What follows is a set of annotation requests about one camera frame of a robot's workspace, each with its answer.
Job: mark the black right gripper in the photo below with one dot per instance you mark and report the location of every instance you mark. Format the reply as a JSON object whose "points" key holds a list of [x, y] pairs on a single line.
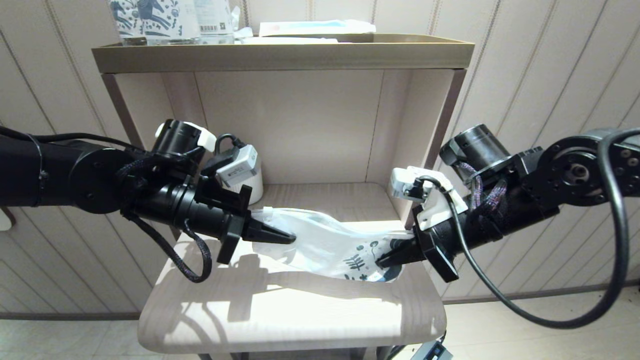
{"points": [[445, 240]]}

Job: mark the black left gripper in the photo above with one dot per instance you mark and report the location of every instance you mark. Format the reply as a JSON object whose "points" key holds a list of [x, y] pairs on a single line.
{"points": [[215, 210]]}

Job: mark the white floral pouch bag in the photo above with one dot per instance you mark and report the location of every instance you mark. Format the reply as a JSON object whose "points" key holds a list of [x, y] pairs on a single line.
{"points": [[325, 245]]}

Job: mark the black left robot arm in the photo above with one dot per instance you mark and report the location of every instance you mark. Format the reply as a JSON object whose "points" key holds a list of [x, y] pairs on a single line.
{"points": [[60, 175]]}

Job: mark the white ribbed ceramic mug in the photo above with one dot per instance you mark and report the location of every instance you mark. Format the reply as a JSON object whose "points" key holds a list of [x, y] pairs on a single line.
{"points": [[254, 182]]}

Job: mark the grey power inverter box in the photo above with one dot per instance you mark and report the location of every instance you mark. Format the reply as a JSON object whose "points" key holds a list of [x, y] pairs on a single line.
{"points": [[432, 352]]}

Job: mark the beige wooden shelf cabinet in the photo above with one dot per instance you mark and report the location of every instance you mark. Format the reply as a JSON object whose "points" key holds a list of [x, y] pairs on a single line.
{"points": [[300, 125]]}

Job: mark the crumpled clear plastic wrapper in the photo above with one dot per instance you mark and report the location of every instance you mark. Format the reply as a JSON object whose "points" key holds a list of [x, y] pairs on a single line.
{"points": [[242, 31]]}

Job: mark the white blue toothbrush packet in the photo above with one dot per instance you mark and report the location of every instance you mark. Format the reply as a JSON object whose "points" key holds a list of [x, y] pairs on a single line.
{"points": [[315, 28]]}

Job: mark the clear bottle with barcode label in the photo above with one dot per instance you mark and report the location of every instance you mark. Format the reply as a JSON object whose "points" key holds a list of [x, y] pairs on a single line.
{"points": [[215, 17]]}

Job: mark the blue patterned package on top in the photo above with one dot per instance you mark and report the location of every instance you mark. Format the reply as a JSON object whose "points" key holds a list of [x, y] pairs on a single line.
{"points": [[170, 20]]}

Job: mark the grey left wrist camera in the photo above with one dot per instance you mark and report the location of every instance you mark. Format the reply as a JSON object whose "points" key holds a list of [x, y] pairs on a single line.
{"points": [[237, 170]]}

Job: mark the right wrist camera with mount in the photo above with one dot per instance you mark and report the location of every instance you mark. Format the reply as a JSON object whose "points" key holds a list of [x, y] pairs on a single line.
{"points": [[425, 190]]}

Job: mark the white wall fixture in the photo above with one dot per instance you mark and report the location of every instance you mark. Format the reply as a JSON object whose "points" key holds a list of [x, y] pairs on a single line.
{"points": [[4, 220]]}

